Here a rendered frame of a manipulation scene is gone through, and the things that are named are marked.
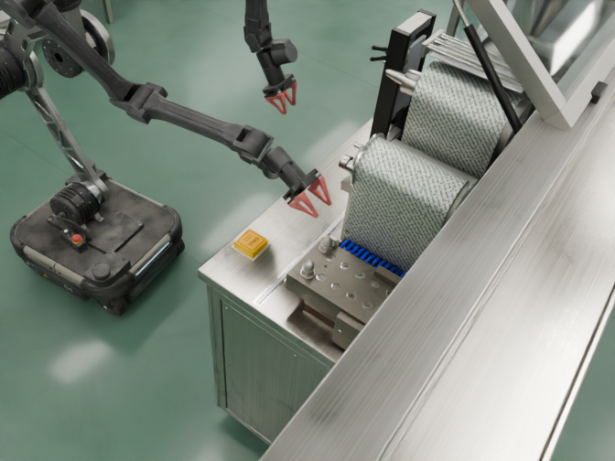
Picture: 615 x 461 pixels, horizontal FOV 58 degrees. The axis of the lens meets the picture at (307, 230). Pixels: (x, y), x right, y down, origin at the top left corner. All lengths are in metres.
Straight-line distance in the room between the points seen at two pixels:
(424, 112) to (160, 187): 1.95
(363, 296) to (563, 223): 0.51
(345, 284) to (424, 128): 0.45
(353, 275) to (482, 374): 0.64
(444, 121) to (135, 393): 1.61
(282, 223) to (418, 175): 0.54
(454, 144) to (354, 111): 2.30
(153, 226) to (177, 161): 0.76
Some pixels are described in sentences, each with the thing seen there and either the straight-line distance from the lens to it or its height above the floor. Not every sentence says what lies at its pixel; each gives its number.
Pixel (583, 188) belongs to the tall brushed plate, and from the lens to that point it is 1.19.
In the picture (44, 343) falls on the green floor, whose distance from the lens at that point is 2.63.
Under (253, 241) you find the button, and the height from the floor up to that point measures 0.92.
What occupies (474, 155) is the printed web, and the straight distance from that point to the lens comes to 1.46.
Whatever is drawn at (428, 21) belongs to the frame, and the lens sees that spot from 1.63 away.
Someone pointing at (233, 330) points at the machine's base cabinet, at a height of 0.71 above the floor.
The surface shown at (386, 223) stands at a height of 1.15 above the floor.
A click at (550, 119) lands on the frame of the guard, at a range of 0.91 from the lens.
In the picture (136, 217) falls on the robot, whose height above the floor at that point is 0.24.
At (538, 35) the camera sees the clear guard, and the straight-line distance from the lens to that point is 0.97.
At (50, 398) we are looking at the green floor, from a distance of 2.49.
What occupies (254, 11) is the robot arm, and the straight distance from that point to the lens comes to 1.75.
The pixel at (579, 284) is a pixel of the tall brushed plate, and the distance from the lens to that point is 1.01.
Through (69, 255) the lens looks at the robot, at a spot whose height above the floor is 0.24.
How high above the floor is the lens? 2.13
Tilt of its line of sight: 47 degrees down
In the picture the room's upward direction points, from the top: 7 degrees clockwise
